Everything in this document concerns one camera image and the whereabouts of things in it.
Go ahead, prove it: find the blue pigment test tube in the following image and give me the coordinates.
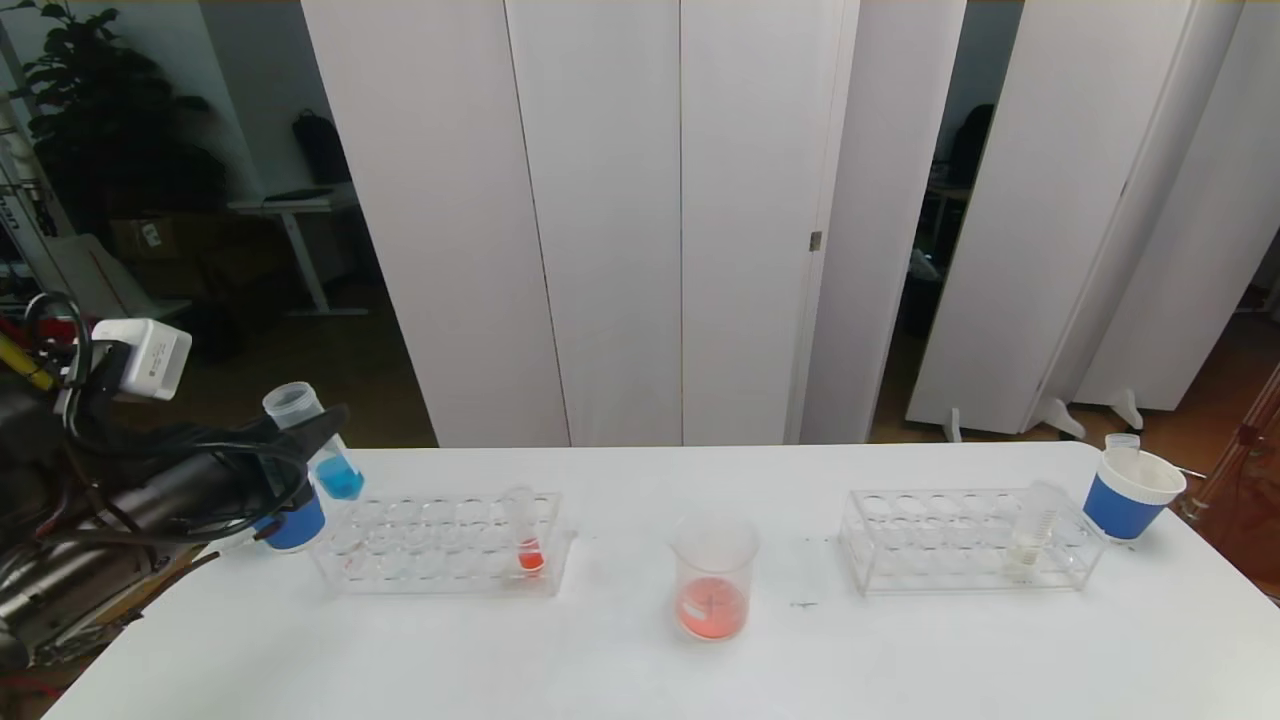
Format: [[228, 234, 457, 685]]
[[262, 382, 366, 501]]

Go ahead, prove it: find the clear glass beaker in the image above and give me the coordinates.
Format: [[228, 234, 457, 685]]
[[670, 512, 761, 644]]

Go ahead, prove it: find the clear acrylic test tube rack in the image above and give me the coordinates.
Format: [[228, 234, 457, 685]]
[[838, 487, 1107, 597], [312, 488, 573, 599]]

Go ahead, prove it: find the pale liquid test tube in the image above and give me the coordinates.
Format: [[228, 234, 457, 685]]
[[1005, 481, 1067, 581]]

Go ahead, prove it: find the white partition panel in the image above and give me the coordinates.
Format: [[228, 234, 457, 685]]
[[905, 0, 1198, 437], [1020, 0, 1248, 433], [798, 0, 969, 446], [680, 0, 861, 447], [503, 0, 684, 448], [1073, 0, 1280, 413], [300, 0, 571, 449]]

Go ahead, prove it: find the blue and white paper cup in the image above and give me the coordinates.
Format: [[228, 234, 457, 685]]
[[255, 488, 327, 554], [1082, 447, 1187, 542]]

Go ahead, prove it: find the white standing desk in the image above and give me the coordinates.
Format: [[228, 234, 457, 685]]
[[228, 188, 371, 321]]

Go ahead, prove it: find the black backpack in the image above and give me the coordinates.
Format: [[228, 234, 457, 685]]
[[291, 110, 353, 187]]

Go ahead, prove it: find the black chair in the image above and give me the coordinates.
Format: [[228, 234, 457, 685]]
[[943, 104, 998, 189]]

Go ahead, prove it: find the black bin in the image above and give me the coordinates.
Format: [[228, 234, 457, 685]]
[[188, 298, 253, 365]]

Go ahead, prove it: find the brown cardboard box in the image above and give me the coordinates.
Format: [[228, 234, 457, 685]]
[[108, 213, 206, 266]]

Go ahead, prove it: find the white flat board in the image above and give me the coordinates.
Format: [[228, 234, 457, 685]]
[[40, 235, 191, 323]]

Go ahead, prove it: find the dark green potted plant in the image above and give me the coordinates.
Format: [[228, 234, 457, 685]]
[[8, 0, 229, 241]]

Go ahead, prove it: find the red plastic item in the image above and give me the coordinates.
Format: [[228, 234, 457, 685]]
[[0, 316, 61, 351]]

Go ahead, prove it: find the white upright machine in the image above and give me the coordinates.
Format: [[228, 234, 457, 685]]
[[0, 90, 81, 321]]

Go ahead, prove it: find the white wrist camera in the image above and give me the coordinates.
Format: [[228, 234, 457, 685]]
[[90, 318, 193, 401]]

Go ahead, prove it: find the transparent acrylic frame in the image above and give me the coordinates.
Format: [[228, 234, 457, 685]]
[[1185, 360, 1280, 601]]

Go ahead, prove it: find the yellow handled tool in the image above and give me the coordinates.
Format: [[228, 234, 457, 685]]
[[0, 333, 56, 393]]

